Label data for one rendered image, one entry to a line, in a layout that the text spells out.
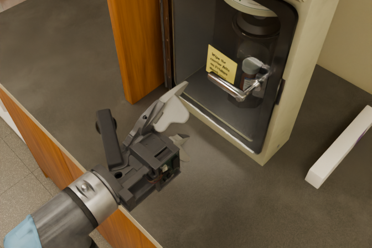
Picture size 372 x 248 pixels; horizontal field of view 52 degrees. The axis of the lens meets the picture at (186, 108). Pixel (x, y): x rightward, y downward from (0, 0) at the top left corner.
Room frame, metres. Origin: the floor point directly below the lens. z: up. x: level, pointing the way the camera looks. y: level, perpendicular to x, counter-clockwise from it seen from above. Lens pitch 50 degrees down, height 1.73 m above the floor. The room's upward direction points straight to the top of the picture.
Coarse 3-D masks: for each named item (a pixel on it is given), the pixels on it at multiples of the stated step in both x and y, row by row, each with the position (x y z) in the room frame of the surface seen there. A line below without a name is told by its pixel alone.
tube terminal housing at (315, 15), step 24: (288, 0) 0.50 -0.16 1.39; (312, 0) 0.47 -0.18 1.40; (336, 0) 0.54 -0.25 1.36; (312, 24) 0.49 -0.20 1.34; (312, 48) 0.52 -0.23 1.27; (288, 72) 0.47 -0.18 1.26; (312, 72) 0.55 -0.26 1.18; (288, 96) 0.49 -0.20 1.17; (288, 120) 0.52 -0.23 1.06; (240, 144) 0.52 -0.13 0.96; (264, 144) 0.48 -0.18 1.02
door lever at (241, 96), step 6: (210, 72) 0.52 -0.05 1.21; (210, 78) 0.51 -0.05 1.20; (216, 78) 0.51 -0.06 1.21; (222, 78) 0.51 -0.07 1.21; (216, 84) 0.50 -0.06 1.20; (222, 84) 0.49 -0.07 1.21; (228, 84) 0.49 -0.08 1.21; (252, 84) 0.49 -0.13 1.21; (258, 84) 0.49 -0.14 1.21; (228, 90) 0.48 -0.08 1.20; (234, 90) 0.47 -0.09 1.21; (240, 90) 0.47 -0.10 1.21; (246, 90) 0.48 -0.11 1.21; (252, 90) 0.48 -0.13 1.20; (258, 90) 0.49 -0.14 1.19; (234, 96) 0.47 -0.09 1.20; (240, 96) 0.46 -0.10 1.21; (246, 96) 0.46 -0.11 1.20
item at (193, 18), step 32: (192, 0) 0.62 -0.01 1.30; (224, 0) 0.56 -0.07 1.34; (256, 0) 0.52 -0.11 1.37; (192, 32) 0.62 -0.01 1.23; (224, 32) 0.56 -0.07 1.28; (256, 32) 0.51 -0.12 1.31; (288, 32) 0.47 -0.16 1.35; (192, 64) 0.62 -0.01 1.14; (256, 64) 0.50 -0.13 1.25; (192, 96) 0.62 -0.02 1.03; (224, 96) 0.55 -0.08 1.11; (256, 96) 0.49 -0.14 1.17; (224, 128) 0.54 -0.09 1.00; (256, 128) 0.48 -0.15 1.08
